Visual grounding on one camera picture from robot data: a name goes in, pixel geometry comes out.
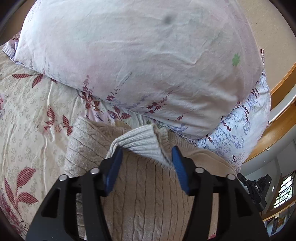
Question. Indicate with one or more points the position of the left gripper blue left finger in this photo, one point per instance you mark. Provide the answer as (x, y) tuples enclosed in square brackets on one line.
[(56, 217)]

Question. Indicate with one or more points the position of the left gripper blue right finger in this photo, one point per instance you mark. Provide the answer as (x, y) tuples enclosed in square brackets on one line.
[(238, 218)]

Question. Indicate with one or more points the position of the beige cable-knit sweater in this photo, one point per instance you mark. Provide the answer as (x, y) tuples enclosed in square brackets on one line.
[(147, 202)]

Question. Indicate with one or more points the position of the wooden bookshelf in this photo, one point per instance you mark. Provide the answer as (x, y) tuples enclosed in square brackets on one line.
[(277, 218)]

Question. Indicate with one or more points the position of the blue lavender print pillow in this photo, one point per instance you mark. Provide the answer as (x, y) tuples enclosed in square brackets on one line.
[(239, 132)]

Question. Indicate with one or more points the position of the wooden headboard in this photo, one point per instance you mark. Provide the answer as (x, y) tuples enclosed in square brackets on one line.
[(282, 115)]

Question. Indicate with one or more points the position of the floral bed sheet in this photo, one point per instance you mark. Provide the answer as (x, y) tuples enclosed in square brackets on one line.
[(37, 119)]

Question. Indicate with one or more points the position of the pink floral pillow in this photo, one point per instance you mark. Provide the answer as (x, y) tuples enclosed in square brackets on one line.
[(185, 64)]

